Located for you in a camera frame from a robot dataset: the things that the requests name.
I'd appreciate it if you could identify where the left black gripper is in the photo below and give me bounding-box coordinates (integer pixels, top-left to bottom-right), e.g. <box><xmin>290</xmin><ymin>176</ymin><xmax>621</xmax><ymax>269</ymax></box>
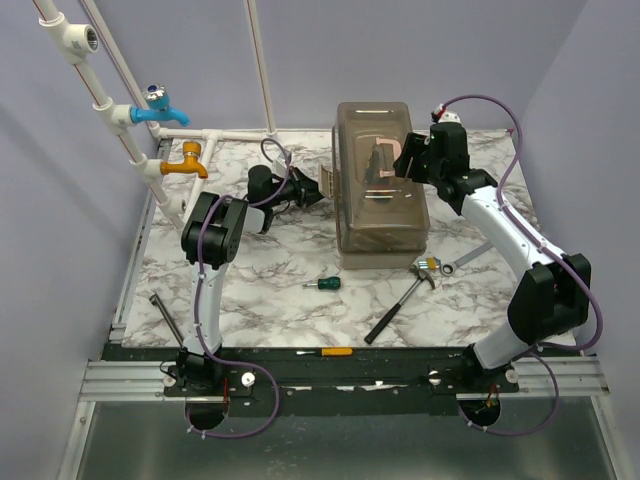
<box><xmin>267</xmin><ymin>166</ymin><xmax>335</xmax><ymax>209</ymax></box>

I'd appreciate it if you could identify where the beige translucent tool box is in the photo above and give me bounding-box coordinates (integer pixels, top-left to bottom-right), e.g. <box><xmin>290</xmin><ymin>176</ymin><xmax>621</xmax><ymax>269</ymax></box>
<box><xmin>319</xmin><ymin>102</ymin><xmax>430</xmax><ymax>270</ymax></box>

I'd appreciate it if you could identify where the green stubby screwdriver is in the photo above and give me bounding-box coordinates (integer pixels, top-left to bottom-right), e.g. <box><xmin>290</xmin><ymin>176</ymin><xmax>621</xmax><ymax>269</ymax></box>
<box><xmin>302</xmin><ymin>276</ymin><xmax>342</xmax><ymax>291</ymax></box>

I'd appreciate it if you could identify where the black handle long hammer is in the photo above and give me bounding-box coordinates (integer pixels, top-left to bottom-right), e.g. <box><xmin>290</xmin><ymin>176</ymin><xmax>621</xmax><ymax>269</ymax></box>
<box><xmin>364</xmin><ymin>262</ymin><xmax>435</xmax><ymax>345</ymax></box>

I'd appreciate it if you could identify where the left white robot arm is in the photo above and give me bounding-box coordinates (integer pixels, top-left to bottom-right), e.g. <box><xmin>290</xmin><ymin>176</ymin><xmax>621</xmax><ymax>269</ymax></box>
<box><xmin>176</xmin><ymin>165</ymin><xmax>323</xmax><ymax>395</ymax></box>

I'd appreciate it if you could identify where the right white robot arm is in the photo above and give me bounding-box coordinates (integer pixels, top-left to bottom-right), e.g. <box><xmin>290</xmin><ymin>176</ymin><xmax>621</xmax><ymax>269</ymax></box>
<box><xmin>393</xmin><ymin>122</ymin><xmax>591</xmax><ymax>392</ymax></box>

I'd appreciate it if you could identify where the orange water tap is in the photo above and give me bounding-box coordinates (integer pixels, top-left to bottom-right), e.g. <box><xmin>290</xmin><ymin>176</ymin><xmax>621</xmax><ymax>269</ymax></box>
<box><xmin>160</xmin><ymin>141</ymin><xmax>208</xmax><ymax>179</ymax></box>

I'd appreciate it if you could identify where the silver ratchet wrench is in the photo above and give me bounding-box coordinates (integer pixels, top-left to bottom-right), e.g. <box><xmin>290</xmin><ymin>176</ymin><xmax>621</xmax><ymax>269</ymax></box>
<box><xmin>440</xmin><ymin>242</ymin><xmax>493</xmax><ymax>277</ymax></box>

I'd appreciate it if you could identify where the blue water tap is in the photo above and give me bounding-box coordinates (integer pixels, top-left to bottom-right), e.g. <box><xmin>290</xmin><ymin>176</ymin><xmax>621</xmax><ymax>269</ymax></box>
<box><xmin>129</xmin><ymin>84</ymin><xmax>190</xmax><ymax>127</ymax></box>

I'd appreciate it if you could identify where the metal socket wrench bar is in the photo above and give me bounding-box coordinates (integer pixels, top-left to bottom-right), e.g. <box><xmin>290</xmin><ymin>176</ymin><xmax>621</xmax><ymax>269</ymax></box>
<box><xmin>149</xmin><ymin>293</ymin><xmax>184</xmax><ymax>347</ymax></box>

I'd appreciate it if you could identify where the orange handle screwdriver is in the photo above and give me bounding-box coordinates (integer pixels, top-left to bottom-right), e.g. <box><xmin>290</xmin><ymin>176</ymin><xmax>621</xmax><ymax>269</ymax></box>
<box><xmin>296</xmin><ymin>347</ymin><xmax>353</xmax><ymax>357</ymax></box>

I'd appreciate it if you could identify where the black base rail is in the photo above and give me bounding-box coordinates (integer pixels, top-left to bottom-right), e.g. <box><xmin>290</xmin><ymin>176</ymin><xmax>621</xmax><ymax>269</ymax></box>
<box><xmin>81</xmin><ymin>343</ymin><xmax>600</xmax><ymax>418</ymax></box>

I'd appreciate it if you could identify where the white pvc pipe frame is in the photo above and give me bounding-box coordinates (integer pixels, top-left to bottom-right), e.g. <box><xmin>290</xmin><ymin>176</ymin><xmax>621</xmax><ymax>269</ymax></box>
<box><xmin>30</xmin><ymin>0</ymin><xmax>279</xmax><ymax>240</ymax></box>

